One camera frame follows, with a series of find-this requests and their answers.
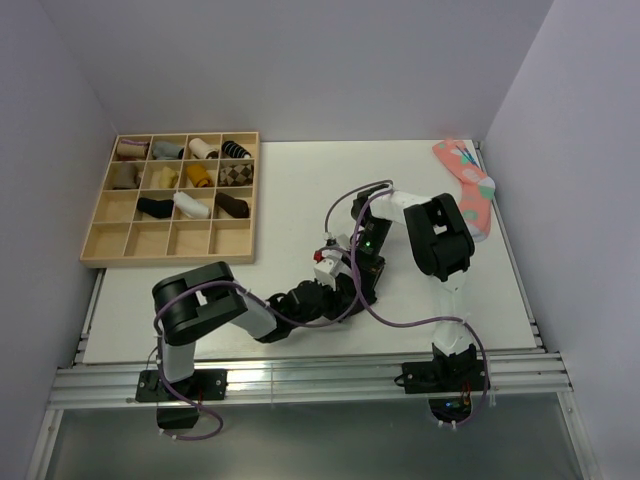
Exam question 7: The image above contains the aluminium frame rail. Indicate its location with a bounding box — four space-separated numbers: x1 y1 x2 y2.
48 267 570 410

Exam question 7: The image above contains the mustard yellow rolled sock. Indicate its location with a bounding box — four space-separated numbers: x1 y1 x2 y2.
186 164 214 188

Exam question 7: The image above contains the beige purple rolled sock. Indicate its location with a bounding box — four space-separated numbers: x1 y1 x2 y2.
116 139 149 159

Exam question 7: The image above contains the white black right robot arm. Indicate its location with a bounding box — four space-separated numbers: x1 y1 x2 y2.
350 184 479 390

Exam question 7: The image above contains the grey rolled sock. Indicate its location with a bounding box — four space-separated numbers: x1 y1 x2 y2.
151 140 184 160

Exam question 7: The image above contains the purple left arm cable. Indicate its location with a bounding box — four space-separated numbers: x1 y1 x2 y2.
153 247 362 441

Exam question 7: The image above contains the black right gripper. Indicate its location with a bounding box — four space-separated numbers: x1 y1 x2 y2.
341 218 392 298

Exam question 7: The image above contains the black rolled sock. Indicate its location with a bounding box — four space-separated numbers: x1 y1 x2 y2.
136 197 174 219

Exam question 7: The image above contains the black white striped sock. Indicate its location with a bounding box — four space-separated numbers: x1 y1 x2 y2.
221 140 251 159

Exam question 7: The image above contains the white rolled sock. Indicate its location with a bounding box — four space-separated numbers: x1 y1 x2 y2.
173 192 211 219

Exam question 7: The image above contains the taupe rolled sock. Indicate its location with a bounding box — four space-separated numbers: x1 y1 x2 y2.
111 164 140 190

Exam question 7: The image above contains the pink patterned sock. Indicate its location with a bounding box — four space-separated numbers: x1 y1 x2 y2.
433 139 495 243

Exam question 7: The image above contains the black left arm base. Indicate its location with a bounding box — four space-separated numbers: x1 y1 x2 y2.
134 369 227 431

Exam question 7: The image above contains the pale yellow rolled sock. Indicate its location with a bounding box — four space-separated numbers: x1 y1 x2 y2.
157 167 179 189

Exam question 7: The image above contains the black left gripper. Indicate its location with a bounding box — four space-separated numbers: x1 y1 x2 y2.
291 277 359 330

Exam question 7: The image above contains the dark brown rolled sock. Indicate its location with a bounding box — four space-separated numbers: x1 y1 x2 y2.
215 192 250 219

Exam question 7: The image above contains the cream rolled sock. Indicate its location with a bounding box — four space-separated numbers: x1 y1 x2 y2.
189 138 219 159

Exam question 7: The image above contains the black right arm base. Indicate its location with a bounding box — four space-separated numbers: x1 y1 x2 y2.
394 359 490 426

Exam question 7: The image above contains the wooden compartment tray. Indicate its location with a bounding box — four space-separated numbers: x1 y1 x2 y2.
80 131 261 268

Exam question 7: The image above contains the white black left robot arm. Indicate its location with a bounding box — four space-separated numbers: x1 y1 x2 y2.
151 261 363 399

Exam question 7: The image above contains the brown checkered rolled sock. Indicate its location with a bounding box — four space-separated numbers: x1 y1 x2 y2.
218 163 254 187

